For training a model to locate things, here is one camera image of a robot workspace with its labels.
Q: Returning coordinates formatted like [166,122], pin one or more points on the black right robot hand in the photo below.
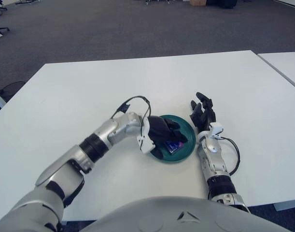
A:
[205,116]

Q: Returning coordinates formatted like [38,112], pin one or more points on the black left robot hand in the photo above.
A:
[159,128]

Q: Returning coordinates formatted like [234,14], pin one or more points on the blue gum box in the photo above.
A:
[172,146]

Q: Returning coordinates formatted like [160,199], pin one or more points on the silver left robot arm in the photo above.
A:
[106,135]

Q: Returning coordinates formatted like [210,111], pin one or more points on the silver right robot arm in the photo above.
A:
[214,159]

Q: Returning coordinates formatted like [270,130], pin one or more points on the green ridged plate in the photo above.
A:
[188,145]

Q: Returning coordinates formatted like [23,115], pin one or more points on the grey robot torso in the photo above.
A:
[186,217]

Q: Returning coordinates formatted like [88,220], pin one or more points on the brown cardboard box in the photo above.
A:
[198,2]

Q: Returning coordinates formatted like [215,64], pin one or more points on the black cabinet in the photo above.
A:
[220,3]

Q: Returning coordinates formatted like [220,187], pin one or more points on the metal wheeled rack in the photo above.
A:
[149,2]

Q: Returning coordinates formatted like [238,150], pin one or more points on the black office chair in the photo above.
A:
[3,29]

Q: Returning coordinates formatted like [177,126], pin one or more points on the white table frame beam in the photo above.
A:
[287,206]

